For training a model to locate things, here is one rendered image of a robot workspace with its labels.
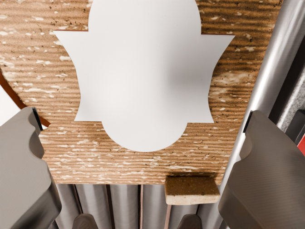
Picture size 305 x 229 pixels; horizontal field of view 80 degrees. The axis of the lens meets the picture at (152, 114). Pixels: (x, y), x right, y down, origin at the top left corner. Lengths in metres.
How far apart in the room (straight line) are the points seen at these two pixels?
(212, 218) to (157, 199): 0.10
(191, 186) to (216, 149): 0.05
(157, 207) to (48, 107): 0.21
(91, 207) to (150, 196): 0.09
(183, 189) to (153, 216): 0.12
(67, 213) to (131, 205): 0.10
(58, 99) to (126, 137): 0.07
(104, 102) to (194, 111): 0.08
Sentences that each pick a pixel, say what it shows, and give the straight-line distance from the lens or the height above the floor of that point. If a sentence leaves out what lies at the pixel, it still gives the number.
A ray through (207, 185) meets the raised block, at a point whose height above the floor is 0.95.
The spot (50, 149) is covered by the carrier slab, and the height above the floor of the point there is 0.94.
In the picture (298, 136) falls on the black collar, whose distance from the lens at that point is 0.25.
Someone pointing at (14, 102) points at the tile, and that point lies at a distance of 0.19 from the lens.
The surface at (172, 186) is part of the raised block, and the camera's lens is 0.22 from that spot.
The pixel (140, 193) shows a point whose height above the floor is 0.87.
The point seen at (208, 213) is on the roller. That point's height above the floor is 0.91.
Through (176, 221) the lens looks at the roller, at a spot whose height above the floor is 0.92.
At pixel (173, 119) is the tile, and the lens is 0.17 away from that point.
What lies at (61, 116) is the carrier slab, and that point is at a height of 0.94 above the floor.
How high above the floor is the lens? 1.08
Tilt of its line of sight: 58 degrees down
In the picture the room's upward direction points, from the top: 179 degrees clockwise
